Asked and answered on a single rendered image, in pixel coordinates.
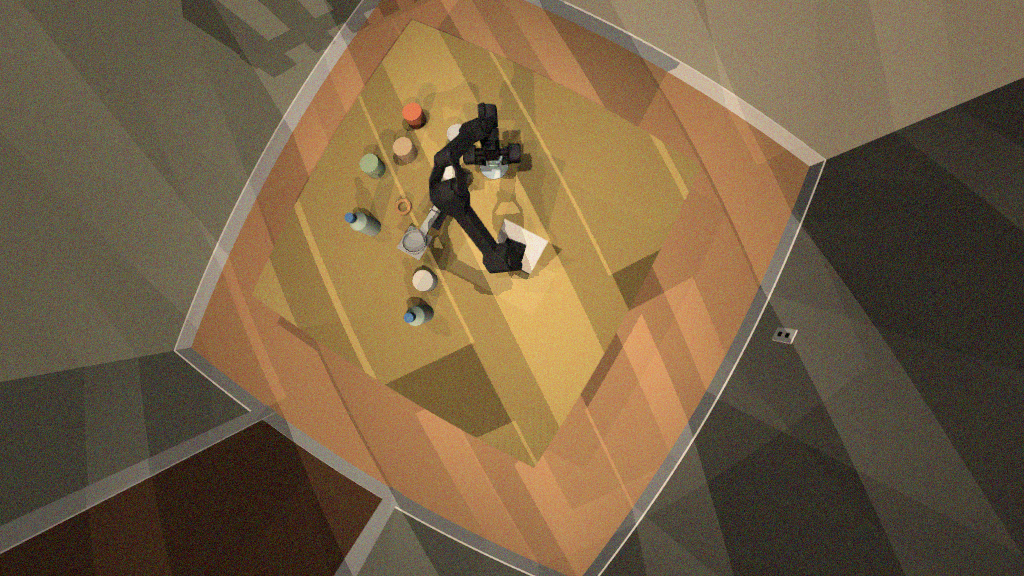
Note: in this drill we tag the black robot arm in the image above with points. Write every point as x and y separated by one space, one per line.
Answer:
452 197

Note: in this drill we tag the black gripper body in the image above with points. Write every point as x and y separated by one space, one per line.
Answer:
512 152

